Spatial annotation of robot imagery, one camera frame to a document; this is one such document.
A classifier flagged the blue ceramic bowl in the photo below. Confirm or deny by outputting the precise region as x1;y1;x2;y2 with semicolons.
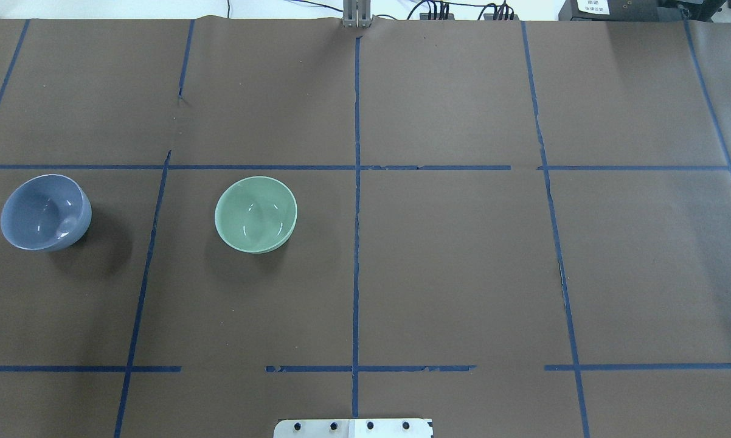
0;174;92;252

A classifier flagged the green ceramic bowl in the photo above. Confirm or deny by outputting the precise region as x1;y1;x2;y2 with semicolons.
213;176;299;254

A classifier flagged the brown paper table cover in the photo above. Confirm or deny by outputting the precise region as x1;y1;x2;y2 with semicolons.
0;16;731;437

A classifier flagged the black power strip left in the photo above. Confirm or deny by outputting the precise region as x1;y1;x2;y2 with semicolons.
418;2;455;21

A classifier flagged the black power strip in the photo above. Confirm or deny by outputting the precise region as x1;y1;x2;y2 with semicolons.
418;2;455;21
479;3;519;21

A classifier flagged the black power strip right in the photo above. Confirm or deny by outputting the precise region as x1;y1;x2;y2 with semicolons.
479;3;519;21

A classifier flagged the black computer box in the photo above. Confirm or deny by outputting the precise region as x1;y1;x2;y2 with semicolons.
558;1;659;22

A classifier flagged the grey aluminium frame post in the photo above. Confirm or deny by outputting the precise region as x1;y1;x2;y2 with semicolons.
342;0;373;28

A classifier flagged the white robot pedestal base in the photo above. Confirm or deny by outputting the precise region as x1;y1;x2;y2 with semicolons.
273;418;434;437

